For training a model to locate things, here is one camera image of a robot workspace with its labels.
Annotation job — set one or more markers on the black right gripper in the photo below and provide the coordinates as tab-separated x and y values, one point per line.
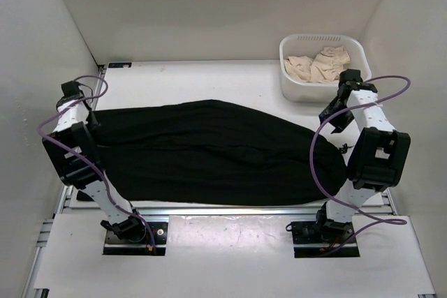
339	123

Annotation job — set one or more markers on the black trousers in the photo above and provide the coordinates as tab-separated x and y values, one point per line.
215	152

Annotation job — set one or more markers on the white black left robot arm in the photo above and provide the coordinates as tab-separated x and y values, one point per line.
73	152

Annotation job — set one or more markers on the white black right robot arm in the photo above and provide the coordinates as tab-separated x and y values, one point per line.
377	159

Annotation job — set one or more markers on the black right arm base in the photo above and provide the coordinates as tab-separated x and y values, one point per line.
323	238

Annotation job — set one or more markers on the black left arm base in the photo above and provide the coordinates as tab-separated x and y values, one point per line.
132	237

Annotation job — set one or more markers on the beige trousers in basket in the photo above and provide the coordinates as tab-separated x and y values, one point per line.
324	68

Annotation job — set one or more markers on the white plastic basket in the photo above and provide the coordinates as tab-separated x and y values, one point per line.
306	44

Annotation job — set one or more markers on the aluminium frame rail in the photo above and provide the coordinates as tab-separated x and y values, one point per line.
63	202

